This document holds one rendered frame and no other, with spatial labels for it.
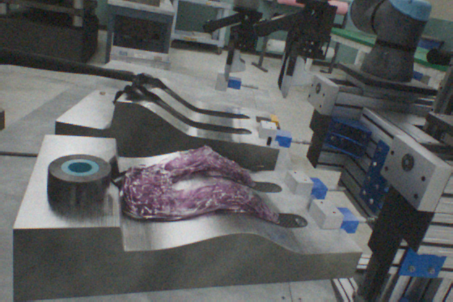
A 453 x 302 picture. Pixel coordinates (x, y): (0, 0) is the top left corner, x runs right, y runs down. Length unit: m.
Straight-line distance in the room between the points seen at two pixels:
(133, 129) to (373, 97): 0.71
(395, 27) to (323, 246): 0.75
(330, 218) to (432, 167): 0.19
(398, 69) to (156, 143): 0.72
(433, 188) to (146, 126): 0.57
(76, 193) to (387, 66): 0.94
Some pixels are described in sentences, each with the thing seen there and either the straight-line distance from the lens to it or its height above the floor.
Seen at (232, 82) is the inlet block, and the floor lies 0.94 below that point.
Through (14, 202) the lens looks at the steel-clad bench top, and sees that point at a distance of 0.75.
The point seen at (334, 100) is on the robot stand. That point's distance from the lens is 1.17.
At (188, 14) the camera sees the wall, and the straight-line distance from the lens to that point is 7.25.
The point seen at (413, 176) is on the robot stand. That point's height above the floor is 0.95.
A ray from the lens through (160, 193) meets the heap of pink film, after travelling 0.60.
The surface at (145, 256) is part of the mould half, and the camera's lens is 0.54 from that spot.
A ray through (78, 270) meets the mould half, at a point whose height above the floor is 0.85.
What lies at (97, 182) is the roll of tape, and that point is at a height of 0.94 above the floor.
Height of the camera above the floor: 1.21
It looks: 21 degrees down
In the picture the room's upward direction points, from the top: 12 degrees clockwise
